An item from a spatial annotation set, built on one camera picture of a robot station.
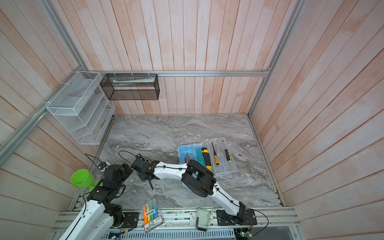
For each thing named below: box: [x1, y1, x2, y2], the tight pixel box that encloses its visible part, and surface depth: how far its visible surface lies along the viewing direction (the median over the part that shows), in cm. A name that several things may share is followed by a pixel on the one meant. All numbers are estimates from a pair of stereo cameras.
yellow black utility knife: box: [201, 147, 213, 170], surface depth 90 cm
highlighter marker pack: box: [143, 198, 164, 234], surface depth 75 cm
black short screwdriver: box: [222, 140, 233, 163], surface depth 85 cm
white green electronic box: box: [195, 208, 209, 232], surface depth 70 cm
